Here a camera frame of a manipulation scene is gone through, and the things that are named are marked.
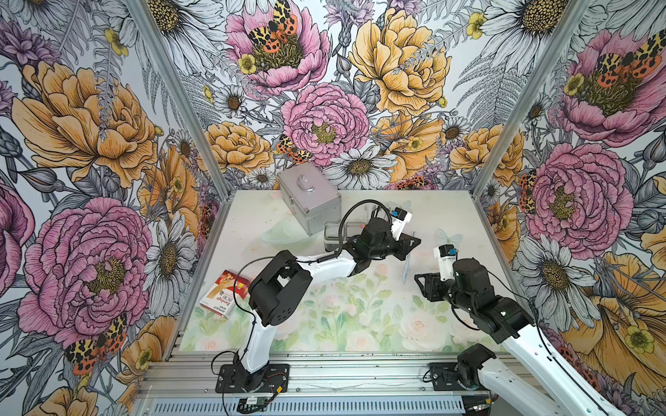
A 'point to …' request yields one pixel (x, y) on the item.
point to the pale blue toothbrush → (406, 269)
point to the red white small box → (220, 298)
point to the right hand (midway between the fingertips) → (421, 283)
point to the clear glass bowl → (286, 230)
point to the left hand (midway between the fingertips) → (418, 246)
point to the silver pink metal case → (310, 198)
